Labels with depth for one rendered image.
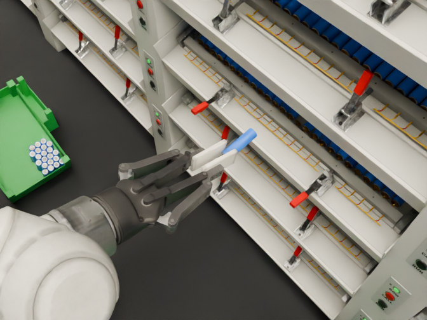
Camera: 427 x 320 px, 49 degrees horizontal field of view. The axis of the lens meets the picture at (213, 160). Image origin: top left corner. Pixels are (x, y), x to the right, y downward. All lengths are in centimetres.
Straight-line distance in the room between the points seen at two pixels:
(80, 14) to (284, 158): 84
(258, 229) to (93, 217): 69
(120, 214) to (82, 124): 101
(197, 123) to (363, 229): 51
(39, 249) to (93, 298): 6
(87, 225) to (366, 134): 40
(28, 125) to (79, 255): 118
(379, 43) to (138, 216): 37
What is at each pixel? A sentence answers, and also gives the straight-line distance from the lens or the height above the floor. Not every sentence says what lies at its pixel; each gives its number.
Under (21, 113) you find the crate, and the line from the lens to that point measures 158.
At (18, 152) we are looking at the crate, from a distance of 155.
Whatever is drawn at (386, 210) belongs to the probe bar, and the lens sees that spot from 84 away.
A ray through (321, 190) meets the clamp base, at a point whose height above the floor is 51.
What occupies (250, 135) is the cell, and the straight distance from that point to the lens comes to 77.
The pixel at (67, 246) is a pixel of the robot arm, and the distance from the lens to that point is 41.
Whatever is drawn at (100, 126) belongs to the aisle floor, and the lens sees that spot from 160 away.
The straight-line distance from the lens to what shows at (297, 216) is 105.
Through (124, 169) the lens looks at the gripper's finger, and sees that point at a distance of 70.
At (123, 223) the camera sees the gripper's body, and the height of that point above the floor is 67.
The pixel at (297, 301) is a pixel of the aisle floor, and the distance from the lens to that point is 131.
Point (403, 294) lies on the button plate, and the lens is 87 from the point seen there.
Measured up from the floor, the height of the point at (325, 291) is 12.
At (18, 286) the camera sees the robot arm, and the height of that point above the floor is 88.
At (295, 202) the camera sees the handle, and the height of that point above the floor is 52.
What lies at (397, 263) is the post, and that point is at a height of 52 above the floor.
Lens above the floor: 123
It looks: 57 degrees down
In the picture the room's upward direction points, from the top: straight up
